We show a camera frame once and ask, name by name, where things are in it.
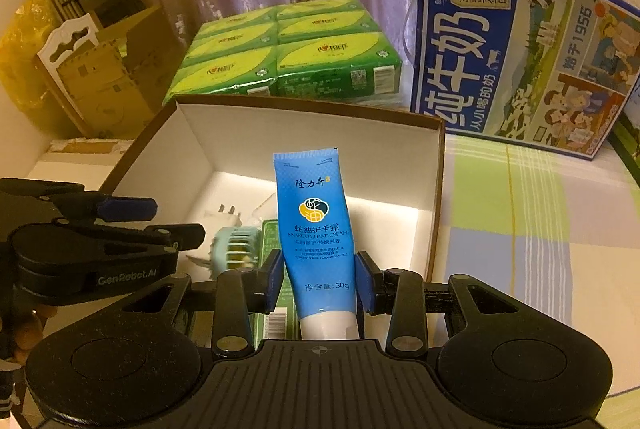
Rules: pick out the blue milk carton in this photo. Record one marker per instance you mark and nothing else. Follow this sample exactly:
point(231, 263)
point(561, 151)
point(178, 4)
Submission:
point(475, 49)

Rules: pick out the small handheld fan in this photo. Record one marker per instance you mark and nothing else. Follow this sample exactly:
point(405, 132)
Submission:
point(235, 249)

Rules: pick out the white plug adapter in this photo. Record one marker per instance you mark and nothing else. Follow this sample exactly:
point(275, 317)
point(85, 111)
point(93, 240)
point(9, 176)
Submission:
point(220, 215)

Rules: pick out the green tissue pack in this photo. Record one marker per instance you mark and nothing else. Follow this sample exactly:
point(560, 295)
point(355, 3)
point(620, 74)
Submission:
point(300, 44)

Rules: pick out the yellow plastic bag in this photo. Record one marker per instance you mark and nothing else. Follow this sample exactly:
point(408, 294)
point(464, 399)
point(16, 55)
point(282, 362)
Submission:
point(20, 44)

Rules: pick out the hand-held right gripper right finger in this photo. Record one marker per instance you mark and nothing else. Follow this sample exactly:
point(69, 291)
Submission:
point(362, 281)

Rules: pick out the person's left hand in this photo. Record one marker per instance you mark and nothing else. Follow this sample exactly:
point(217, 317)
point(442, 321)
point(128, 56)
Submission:
point(27, 334)

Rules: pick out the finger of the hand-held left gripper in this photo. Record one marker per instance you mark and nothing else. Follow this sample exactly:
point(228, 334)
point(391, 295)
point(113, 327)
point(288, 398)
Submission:
point(170, 236)
point(127, 207)

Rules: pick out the brown cardboard box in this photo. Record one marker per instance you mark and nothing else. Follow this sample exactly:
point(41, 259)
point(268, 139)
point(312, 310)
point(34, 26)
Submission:
point(300, 134)

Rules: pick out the green and white medicine box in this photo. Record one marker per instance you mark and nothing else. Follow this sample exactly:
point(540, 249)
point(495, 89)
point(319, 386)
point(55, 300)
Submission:
point(274, 236)

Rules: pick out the open cardboard carton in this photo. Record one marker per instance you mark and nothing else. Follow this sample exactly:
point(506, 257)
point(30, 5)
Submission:
point(100, 79)

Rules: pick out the checked tablecloth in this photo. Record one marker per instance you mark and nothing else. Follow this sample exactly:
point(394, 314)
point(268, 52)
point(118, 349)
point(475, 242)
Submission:
point(525, 219)

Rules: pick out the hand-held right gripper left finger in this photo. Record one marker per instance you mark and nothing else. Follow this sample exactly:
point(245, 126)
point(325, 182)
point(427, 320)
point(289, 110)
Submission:
point(272, 279)

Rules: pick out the blue hand cream tube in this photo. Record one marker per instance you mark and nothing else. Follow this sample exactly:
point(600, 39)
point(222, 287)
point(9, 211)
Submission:
point(315, 234)

